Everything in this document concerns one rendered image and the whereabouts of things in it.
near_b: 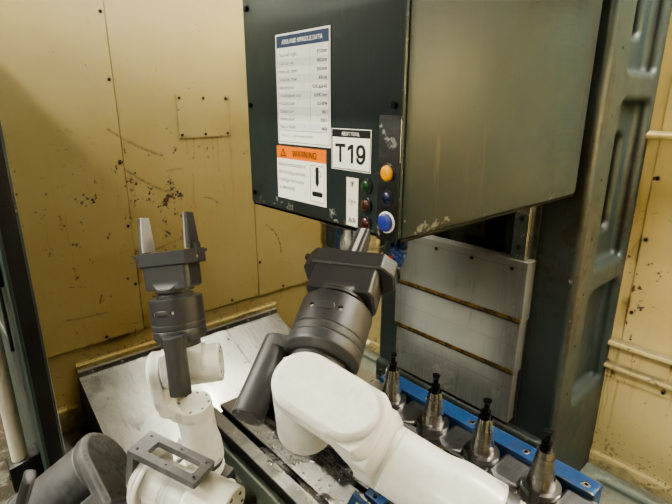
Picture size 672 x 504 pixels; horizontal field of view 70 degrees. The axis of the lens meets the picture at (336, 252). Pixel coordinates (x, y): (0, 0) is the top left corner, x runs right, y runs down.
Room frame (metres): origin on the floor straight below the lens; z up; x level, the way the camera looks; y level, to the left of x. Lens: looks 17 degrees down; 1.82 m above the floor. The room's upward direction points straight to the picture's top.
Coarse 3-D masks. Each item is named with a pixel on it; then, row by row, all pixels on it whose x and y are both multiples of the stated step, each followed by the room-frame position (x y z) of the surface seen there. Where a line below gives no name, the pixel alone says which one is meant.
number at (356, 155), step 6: (348, 144) 0.84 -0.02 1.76; (354, 144) 0.82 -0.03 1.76; (360, 144) 0.81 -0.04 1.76; (366, 144) 0.80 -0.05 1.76; (348, 150) 0.84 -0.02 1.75; (354, 150) 0.82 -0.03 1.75; (360, 150) 0.81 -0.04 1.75; (366, 150) 0.80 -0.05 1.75; (348, 156) 0.84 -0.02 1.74; (354, 156) 0.82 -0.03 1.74; (360, 156) 0.81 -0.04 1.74; (366, 156) 0.80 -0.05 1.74; (348, 162) 0.84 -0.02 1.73; (354, 162) 0.82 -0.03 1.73; (360, 162) 0.81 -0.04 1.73; (366, 162) 0.80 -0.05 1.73; (366, 168) 0.80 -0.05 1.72
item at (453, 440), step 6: (456, 426) 0.81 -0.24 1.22; (450, 432) 0.79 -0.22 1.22; (456, 432) 0.79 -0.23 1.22; (462, 432) 0.79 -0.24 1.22; (468, 432) 0.79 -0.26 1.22; (438, 438) 0.77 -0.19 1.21; (444, 438) 0.77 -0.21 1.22; (450, 438) 0.77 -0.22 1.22; (456, 438) 0.77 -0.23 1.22; (462, 438) 0.77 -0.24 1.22; (468, 438) 0.77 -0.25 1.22; (444, 444) 0.75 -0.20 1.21; (450, 444) 0.75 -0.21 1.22; (456, 444) 0.75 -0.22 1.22; (462, 444) 0.75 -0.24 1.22; (450, 450) 0.74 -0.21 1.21; (456, 450) 0.74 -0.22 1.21; (462, 450) 0.74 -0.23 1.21
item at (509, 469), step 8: (504, 456) 0.72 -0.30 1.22; (512, 456) 0.72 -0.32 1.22; (496, 464) 0.70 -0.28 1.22; (504, 464) 0.70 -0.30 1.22; (512, 464) 0.70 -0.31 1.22; (520, 464) 0.70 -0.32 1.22; (496, 472) 0.68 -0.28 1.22; (504, 472) 0.68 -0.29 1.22; (512, 472) 0.68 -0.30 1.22; (520, 472) 0.68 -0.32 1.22; (504, 480) 0.66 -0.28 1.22; (512, 480) 0.66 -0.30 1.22
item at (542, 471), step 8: (552, 448) 0.65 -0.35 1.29; (536, 456) 0.65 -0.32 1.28; (544, 456) 0.64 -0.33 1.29; (552, 456) 0.64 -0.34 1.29; (536, 464) 0.64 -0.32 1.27; (544, 464) 0.63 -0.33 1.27; (552, 464) 0.63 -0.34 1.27; (528, 472) 0.66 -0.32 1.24; (536, 472) 0.64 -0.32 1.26; (544, 472) 0.63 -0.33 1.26; (552, 472) 0.63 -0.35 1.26; (528, 480) 0.65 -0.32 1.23; (536, 480) 0.63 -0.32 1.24; (544, 480) 0.63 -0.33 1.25; (552, 480) 0.63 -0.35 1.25; (536, 488) 0.63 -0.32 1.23; (544, 488) 0.63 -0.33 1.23; (552, 488) 0.63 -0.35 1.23
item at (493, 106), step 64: (256, 0) 1.04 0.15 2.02; (320, 0) 0.89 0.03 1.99; (384, 0) 0.78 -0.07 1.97; (448, 0) 0.80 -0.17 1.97; (512, 0) 0.92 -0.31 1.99; (576, 0) 1.09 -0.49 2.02; (256, 64) 1.04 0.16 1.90; (384, 64) 0.78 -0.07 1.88; (448, 64) 0.81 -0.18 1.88; (512, 64) 0.94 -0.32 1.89; (576, 64) 1.11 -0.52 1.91; (256, 128) 1.05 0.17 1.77; (448, 128) 0.82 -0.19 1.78; (512, 128) 0.95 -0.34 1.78; (576, 128) 1.14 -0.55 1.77; (256, 192) 1.06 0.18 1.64; (448, 192) 0.82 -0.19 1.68; (512, 192) 0.97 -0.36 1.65
